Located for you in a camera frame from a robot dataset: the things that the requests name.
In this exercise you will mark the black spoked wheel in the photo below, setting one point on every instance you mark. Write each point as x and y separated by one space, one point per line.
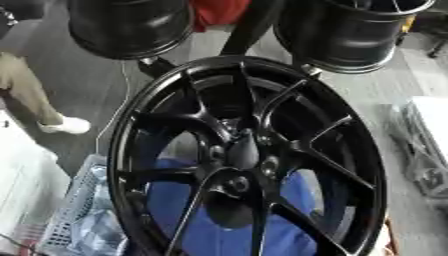
344 156

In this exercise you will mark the black wheel rim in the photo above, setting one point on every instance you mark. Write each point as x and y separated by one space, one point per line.
344 36
129 26

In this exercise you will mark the blue cloth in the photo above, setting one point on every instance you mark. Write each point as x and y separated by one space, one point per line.
221 240

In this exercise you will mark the red object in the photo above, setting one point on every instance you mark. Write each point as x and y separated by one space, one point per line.
217 11

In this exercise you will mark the grey mesh basket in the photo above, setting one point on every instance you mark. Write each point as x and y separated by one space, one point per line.
79 213

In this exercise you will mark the clear plastic wrapped bundle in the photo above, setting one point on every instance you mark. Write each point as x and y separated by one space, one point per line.
417 150

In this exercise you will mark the person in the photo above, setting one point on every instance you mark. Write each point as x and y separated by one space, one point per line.
23 86

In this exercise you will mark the black stand post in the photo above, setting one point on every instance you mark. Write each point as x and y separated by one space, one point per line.
248 30

